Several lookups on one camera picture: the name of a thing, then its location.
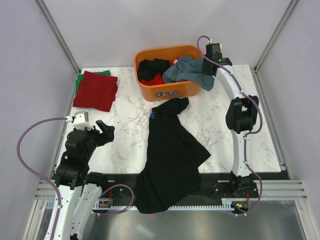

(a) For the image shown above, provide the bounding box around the left aluminium frame post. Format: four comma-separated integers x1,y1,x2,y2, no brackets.
34,0,81,74

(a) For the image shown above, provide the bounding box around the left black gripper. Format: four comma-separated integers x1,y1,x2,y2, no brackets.
81,119,115,161

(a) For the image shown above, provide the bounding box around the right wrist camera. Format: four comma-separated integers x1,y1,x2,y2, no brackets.
205,43,223,61

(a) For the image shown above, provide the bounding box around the black t-shirt blue logo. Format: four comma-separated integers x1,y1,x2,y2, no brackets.
134,97,212,215

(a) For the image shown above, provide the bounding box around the orange plastic tub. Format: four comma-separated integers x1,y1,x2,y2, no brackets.
134,44,202,102

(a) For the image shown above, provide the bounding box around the folded green t-shirt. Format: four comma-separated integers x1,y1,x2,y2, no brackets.
75,70,111,94

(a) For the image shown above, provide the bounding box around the red garment in tub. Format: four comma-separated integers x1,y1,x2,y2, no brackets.
140,73,165,86

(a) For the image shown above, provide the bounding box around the folded red t-shirt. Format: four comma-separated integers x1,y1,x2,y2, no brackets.
73,71,118,112

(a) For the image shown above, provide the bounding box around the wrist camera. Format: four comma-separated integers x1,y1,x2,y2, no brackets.
205,43,223,61
72,110,94,131

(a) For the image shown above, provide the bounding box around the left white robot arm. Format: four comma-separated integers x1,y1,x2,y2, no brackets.
44,120,115,240

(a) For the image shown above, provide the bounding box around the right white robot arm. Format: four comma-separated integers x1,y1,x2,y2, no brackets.
202,53,259,197

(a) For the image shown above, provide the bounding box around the white slotted cable duct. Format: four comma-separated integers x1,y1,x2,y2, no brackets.
44,198,248,211

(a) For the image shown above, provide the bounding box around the black garment in tub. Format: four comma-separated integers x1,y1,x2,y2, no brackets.
137,58,171,82

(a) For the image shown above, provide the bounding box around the aluminium frame post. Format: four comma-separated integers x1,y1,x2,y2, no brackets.
252,0,301,73
34,0,81,74

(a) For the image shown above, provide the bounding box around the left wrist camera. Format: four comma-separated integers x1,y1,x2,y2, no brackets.
72,110,94,131

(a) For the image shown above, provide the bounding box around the right aluminium frame post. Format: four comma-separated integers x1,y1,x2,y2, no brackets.
252,0,301,73

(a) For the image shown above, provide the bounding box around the grey-blue t-shirt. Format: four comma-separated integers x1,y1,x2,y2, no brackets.
162,56,215,92

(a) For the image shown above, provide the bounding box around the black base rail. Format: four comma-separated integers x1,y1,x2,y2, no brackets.
85,172,259,213

